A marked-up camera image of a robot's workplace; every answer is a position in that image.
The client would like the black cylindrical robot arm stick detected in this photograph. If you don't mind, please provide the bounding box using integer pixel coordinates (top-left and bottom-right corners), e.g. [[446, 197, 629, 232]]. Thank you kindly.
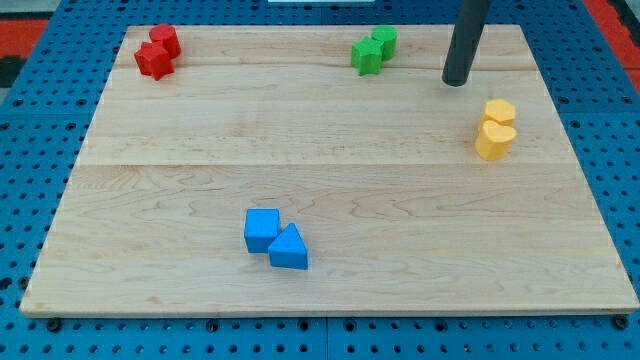
[[442, 0, 492, 87]]

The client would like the yellow hexagon block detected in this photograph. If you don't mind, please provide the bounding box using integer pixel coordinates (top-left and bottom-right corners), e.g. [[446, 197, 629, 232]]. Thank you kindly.
[[478, 99, 516, 128]]

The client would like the light wooden board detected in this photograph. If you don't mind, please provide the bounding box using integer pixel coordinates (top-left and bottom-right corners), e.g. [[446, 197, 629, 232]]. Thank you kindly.
[[20, 25, 639, 318]]

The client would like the blue cube block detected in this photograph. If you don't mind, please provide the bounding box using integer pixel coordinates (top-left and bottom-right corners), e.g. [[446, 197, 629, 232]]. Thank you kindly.
[[244, 208, 280, 253]]

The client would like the blue triangle block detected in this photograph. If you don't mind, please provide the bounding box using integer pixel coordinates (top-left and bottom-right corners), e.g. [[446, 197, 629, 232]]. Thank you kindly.
[[268, 223, 308, 270]]

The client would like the green star block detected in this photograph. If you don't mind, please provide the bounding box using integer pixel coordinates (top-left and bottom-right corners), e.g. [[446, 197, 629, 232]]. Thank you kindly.
[[351, 36, 383, 76]]

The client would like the green cylinder block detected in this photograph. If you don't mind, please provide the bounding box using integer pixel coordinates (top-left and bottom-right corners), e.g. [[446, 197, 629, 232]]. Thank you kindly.
[[371, 25, 398, 61]]

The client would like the yellow heart block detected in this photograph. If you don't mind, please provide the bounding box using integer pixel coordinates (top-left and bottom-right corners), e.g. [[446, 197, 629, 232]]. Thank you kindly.
[[475, 120, 517, 161]]

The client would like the red star block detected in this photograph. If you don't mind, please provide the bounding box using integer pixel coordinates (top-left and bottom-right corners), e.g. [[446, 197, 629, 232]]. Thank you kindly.
[[134, 42, 174, 81]]

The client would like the red cylinder block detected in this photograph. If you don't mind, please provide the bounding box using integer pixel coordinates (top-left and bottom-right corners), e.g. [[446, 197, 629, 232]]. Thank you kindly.
[[149, 24, 181, 59]]

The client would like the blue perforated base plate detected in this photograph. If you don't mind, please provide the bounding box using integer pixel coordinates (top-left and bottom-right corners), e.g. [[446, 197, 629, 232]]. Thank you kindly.
[[1, 1, 639, 359]]

